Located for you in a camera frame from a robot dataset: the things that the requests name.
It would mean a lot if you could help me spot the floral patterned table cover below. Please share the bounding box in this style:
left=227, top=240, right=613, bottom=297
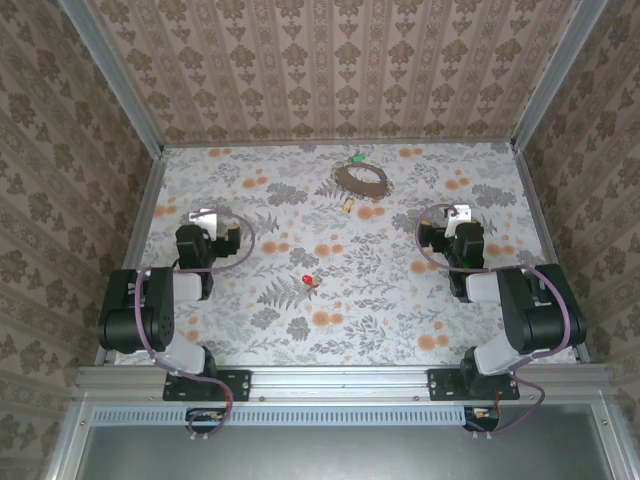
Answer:
left=113, top=142, right=581, bottom=367

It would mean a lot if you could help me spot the grey metal panel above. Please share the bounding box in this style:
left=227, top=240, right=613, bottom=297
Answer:
left=74, top=424, right=621, bottom=480

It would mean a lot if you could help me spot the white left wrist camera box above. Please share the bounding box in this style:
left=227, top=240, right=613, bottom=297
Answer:
left=188, top=206, right=222, bottom=239

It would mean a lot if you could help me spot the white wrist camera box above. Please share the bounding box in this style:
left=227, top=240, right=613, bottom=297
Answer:
left=188, top=206, right=222, bottom=239
left=443, top=203, right=473, bottom=225

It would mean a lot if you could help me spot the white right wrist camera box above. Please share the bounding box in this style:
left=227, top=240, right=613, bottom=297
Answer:
left=443, top=203, right=473, bottom=225

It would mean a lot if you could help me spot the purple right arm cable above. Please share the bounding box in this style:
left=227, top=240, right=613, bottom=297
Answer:
left=417, top=204, right=574, bottom=439

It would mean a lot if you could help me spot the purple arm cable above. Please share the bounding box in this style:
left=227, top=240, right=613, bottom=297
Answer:
left=130, top=208, right=256, bottom=441
left=417, top=204, right=574, bottom=439

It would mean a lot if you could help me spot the aluminium table side rail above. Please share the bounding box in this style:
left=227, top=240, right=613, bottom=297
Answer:
left=512, top=144, right=594, bottom=364
left=94, top=149, right=169, bottom=366

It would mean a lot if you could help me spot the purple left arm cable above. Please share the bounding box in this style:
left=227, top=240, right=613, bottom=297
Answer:
left=130, top=208, right=256, bottom=441

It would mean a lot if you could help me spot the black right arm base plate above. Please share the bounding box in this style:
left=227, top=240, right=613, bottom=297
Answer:
left=427, top=368, right=520, bottom=403

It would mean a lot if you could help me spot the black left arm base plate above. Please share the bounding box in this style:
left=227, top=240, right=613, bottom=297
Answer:
left=163, top=368, right=252, bottom=404

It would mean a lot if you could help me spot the orange wire connector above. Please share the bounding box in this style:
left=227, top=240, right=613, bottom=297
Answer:
left=463, top=405, right=501, bottom=432
left=187, top=407, right=232, bottom=434

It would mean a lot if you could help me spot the aluminium corner post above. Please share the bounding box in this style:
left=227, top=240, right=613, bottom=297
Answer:
left=512, top=0, right=609, bottom=152
left=58, top=0, right=166, bottom=157

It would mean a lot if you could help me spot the aluminium mounting rail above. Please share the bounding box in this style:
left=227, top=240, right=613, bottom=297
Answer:
left=74, top=363, right=614, bottom=407

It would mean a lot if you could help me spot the grey slotted cable duct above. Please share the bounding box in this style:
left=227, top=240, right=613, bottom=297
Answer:
left=92, top=404, right=471, bottom=428

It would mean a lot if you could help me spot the aluminium frame bar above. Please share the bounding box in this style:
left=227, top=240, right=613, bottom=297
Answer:
left=47, top=399, right=96, bottom=480
left=592, top=404, right=632, bottom=480

